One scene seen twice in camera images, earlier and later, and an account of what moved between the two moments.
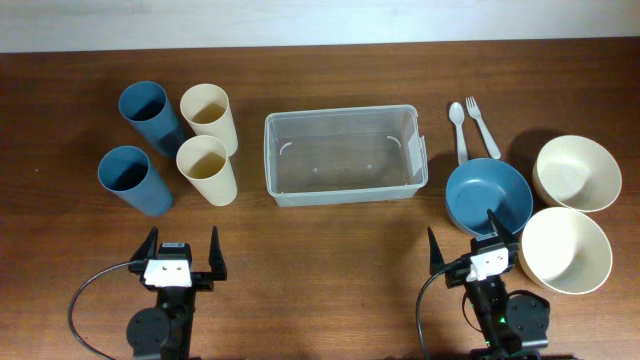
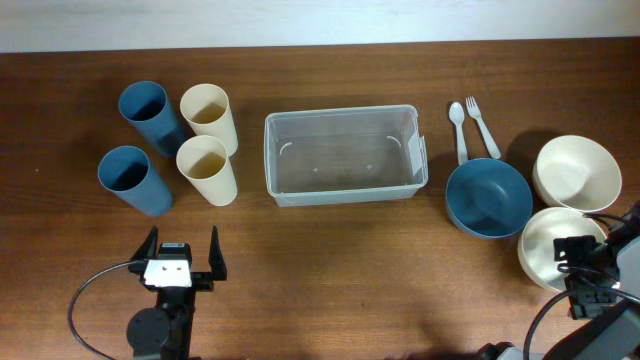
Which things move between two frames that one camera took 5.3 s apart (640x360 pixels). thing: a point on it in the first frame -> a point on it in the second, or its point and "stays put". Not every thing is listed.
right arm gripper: [511, 243] -> [575, 247]
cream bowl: [564, 251] stays put
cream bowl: [574, 172] stays put
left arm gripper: [204, 281] stays put
